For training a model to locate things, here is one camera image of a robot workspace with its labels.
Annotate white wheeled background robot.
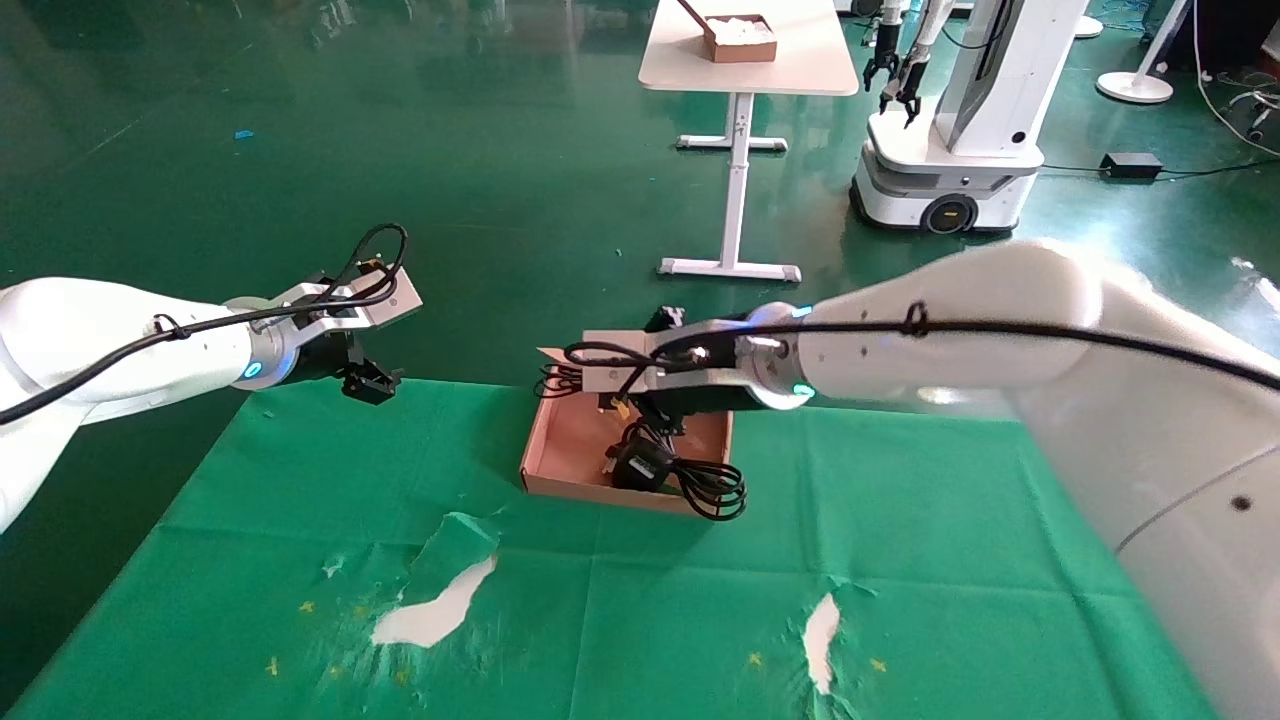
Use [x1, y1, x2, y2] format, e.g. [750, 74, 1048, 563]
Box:
[849, 0, 1093, 239]

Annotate white packing material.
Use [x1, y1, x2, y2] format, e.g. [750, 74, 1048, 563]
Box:
[707, 15, 777, 47]

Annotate green table cloth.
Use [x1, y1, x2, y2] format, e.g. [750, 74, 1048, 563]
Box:
[5, 378, 1217, 720]

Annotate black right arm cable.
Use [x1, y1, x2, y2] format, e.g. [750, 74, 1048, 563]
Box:
[564, 302, 1280, 397]

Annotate black power brick with cable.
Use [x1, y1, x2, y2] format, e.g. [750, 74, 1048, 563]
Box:
[1040, 152, 1280, 184]

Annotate black power adapter with cable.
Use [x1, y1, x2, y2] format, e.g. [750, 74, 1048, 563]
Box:
[603, 425, 749, 523]

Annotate open brown cardboard box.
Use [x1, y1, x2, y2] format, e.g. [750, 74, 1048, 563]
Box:
[519, 346, 747, 517]

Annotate white floor cables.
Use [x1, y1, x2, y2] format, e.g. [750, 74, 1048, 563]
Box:
[1192, 0, 1280, 160]

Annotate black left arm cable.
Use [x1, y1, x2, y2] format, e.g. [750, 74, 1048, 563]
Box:
[0, 223, 410, 427]

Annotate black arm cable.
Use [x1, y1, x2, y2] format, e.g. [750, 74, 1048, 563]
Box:
[564, 302, 1280, 397]
[0, 223, 410, 427]

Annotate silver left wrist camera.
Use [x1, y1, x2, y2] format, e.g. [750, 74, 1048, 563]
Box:
[264, 268, 424, 337]

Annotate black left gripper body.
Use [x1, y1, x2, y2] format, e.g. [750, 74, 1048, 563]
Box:
[275, 330, 363, 387]

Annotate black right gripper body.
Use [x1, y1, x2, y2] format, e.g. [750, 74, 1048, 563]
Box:
[640, 385, 776, 426]

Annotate small brown cardboard box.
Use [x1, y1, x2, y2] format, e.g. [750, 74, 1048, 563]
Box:
[677, 0, 780, 66]

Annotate white floor stand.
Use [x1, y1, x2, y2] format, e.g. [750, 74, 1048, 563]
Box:
[1096, 0, 1197, 106]

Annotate white height-adjustable table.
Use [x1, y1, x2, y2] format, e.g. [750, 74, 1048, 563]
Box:
[638, 0, 862, 285]

